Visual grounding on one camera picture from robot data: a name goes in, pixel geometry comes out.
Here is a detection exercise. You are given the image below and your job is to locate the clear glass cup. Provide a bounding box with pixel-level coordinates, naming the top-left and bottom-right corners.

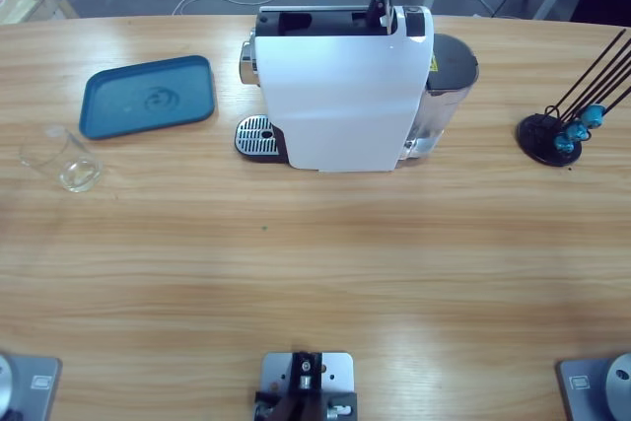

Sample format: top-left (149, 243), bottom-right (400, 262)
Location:
top-left (19, 124), bottom-right (105, 194)

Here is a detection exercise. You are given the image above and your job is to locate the white capsule coffee machine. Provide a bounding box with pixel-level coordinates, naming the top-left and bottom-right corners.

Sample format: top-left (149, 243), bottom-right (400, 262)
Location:
top-left (235, 4), bottom-right (480, 174)

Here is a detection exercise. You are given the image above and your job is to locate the drip tray with metal grate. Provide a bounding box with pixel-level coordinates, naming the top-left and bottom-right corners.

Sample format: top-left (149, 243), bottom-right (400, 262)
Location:
top-left (234, 114), bottom-right (290, 165)

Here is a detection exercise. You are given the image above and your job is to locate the clear water tank, black lid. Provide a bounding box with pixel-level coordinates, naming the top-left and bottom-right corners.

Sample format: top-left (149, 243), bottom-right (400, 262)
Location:
top-left (401, 33), bottom-right (480, 162)

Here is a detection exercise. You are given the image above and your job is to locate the dark teal plastic tray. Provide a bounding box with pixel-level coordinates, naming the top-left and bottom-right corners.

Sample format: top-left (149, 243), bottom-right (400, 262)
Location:
top-left (78, 54), bottom-right (217, 141)

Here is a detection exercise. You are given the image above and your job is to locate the black capsule holder with rods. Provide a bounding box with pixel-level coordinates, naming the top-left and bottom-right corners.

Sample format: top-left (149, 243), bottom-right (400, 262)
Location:
top-left (516, 30), bottom-right (631, 168)

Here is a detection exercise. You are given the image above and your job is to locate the grey mount with dark post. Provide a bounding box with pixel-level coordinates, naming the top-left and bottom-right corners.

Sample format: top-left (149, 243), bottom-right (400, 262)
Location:
top-left (252, 350), bottom-right (359, 421)

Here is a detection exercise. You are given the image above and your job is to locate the arm grey base plate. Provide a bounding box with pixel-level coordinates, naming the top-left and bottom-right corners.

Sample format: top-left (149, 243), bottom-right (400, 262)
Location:
top-left (0, 352), bottom-right (63, 421)
top-left (556, 351), bottom-right (631, 421)

